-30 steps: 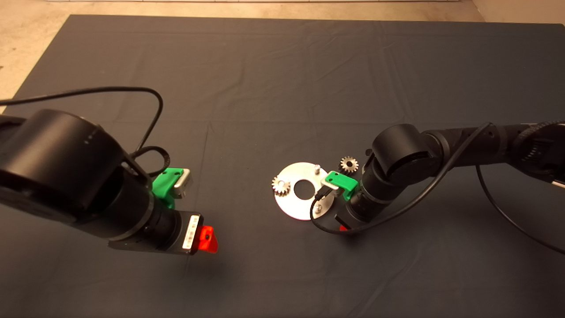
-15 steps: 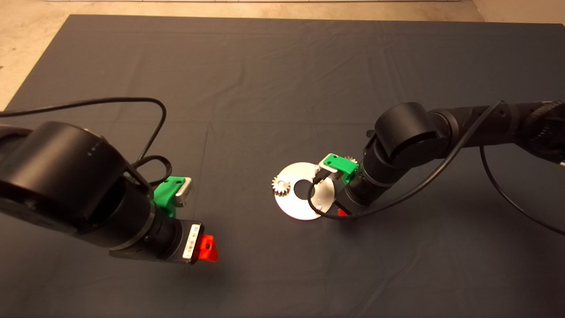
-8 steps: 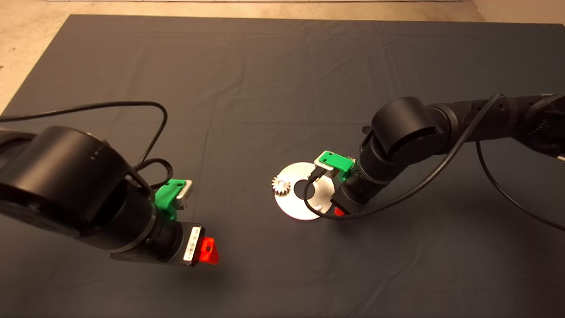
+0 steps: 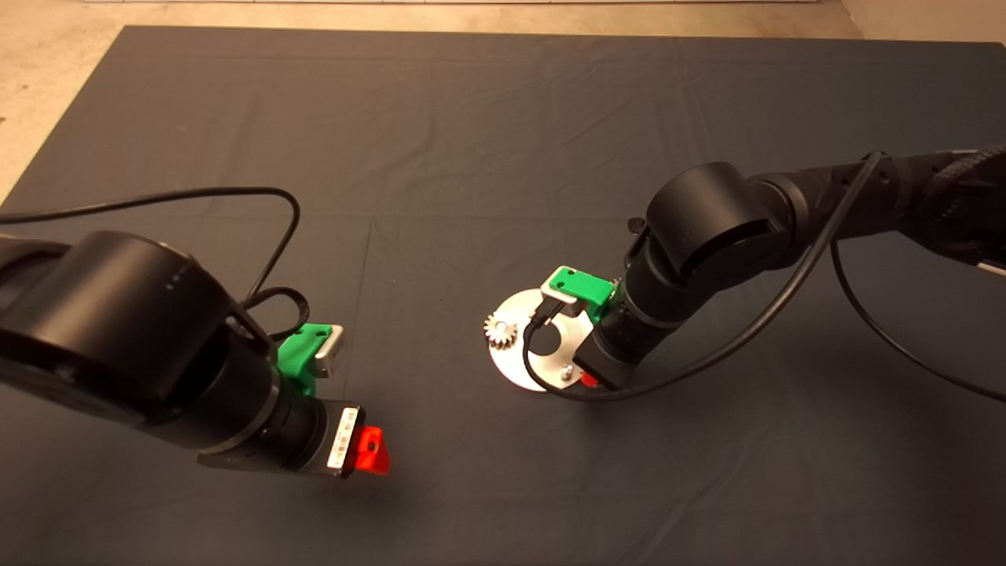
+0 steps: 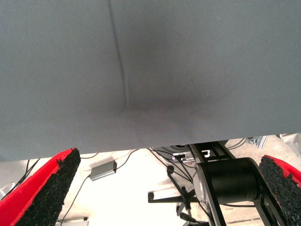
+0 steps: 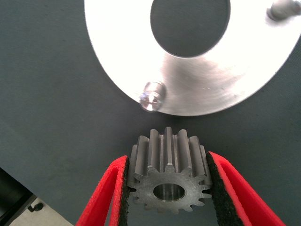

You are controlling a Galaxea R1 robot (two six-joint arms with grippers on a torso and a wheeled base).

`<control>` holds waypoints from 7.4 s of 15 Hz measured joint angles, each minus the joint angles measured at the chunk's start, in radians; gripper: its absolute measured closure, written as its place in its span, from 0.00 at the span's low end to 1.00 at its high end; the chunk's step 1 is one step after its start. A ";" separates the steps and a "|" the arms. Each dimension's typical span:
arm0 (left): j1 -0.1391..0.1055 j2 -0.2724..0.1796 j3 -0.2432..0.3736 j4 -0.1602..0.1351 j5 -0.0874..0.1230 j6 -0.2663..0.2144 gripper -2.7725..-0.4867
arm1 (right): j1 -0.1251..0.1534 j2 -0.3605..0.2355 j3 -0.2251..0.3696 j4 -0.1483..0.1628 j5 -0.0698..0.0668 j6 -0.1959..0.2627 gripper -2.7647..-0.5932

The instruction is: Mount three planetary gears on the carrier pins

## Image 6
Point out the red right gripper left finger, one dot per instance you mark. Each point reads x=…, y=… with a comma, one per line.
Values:
x=105, y=202

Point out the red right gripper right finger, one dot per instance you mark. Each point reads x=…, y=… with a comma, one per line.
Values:
x=237, y=202

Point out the small steel planetary gear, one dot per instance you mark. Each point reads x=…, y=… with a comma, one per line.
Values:
x=169, y=153

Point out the round metal carrier plate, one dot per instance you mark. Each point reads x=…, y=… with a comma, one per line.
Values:
x=211, y=82

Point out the dark grey table cloth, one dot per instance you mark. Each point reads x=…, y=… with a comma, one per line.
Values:
x=47, y=70

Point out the black frame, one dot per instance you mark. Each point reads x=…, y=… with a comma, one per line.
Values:
x=11, y=188

